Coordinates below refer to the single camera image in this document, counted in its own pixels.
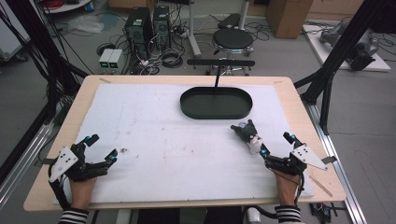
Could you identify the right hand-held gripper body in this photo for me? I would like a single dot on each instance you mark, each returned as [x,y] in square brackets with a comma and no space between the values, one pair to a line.
[291,163]

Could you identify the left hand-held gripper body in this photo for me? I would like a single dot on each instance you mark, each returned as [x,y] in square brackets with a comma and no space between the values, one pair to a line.
[81,168]

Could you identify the black and white plush toy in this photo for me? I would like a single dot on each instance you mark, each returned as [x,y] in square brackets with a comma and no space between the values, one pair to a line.
[249,134]

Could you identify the black oval tray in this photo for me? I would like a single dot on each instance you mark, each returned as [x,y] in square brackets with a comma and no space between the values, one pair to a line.
[216,104]

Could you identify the person's left hand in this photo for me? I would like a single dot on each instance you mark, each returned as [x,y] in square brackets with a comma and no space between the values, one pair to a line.
[81,191]

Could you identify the person's right hand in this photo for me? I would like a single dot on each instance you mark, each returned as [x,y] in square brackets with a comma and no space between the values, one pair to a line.
[286,188]

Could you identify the thin wooden stick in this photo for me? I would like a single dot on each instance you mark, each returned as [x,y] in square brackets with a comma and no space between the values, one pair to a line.
[320,185]

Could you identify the black electronics board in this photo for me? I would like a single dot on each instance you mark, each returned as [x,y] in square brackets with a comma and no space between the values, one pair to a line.
[320,210]

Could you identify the white foam sheet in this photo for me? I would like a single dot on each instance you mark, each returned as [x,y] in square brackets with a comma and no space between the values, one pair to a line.
[174,149]

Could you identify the white power supply box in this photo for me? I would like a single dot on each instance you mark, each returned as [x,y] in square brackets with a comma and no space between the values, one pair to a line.
[115,59]
[106,58]

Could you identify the white floor board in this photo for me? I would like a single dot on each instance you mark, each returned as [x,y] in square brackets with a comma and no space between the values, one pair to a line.
[323,53]

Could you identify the black T-shaped stand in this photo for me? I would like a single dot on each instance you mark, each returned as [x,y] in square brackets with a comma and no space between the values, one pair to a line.
[219,62]

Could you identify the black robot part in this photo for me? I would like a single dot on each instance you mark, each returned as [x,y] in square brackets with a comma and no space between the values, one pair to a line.
[362,56]

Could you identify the grey robot part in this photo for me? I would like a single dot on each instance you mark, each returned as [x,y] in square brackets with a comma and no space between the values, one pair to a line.
[332,32]

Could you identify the black round stool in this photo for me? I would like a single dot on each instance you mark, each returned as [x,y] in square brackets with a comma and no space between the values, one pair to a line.
[233,39]

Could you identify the clear plastic bag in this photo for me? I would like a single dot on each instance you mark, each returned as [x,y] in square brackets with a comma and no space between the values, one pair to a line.
[84,24]

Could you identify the black computer tower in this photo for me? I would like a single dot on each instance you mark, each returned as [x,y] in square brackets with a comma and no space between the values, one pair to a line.
[138,31]
[162,26]

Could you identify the brown cardboard box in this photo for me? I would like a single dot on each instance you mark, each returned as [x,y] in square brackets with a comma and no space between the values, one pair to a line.
[288,17]

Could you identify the white desk leg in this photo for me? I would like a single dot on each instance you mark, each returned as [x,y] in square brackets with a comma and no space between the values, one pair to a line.
[193,29]

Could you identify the aluminium rail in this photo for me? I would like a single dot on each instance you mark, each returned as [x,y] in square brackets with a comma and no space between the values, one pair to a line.
[337,161]
[23,160]

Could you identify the black metal frame post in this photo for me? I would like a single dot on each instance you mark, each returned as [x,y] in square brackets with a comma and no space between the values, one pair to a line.
[42,49]
[337,56]

